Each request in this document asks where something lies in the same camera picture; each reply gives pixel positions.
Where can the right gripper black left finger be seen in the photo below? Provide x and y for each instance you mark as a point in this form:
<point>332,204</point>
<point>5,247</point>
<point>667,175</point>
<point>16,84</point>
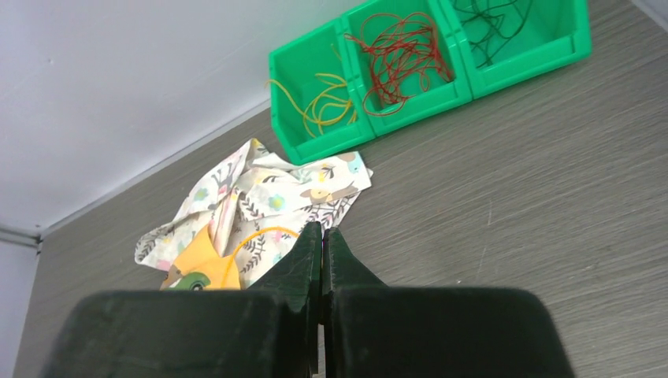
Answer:
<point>266,330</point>

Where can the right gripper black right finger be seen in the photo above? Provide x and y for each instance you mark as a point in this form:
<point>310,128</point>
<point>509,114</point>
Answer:
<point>376,330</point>

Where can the yellow snack bag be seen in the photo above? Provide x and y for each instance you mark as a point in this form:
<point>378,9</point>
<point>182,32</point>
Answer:
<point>199,267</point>

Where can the white patterned cloth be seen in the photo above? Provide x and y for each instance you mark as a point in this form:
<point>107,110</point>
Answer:
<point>256,205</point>

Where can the green three-compartment bin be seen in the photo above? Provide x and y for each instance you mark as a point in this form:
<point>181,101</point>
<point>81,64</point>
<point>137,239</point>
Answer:
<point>387,64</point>

